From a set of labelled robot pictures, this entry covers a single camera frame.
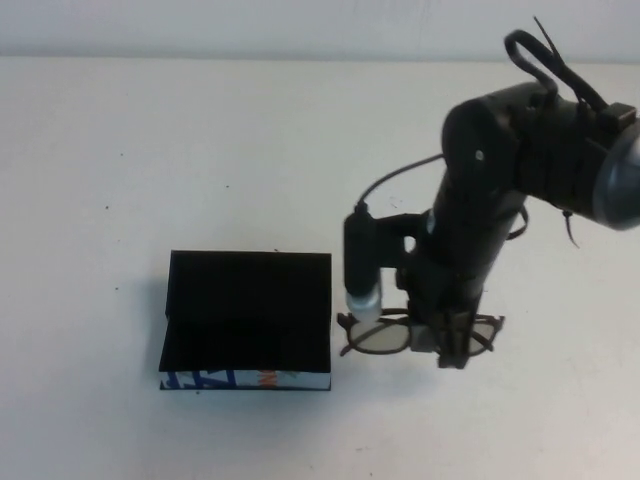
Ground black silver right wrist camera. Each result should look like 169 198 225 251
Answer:
342 202 386 326

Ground dark framed glasses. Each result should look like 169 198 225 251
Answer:
337 309 506 359

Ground black right camera cable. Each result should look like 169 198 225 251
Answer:
355 29 561 239

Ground black glasses case box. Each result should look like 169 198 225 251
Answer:
158 249 334 392

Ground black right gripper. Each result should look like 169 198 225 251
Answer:
398 198 527 372

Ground black zip tie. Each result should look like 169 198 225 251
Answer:
560 208 582 250
532 16 610 110

